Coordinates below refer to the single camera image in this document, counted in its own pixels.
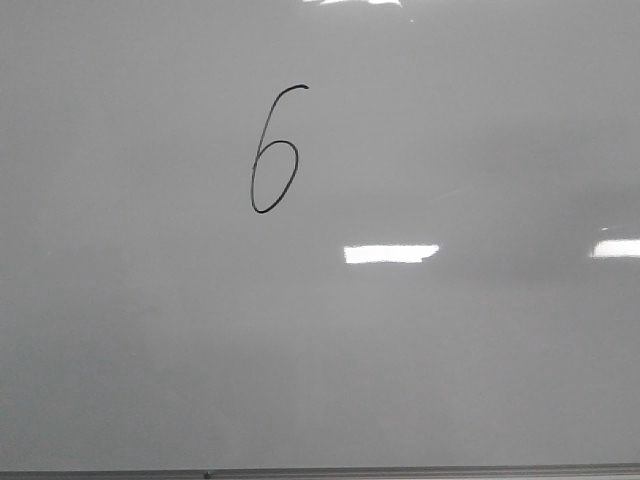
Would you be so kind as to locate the white glossy whiteboard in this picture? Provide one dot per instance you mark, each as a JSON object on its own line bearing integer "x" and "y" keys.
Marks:
{"x": 254, "y": 234}

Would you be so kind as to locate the grey aluminium whiteboard frame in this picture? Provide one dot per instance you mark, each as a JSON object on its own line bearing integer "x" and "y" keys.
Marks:
{"x": 564, "y": 471}

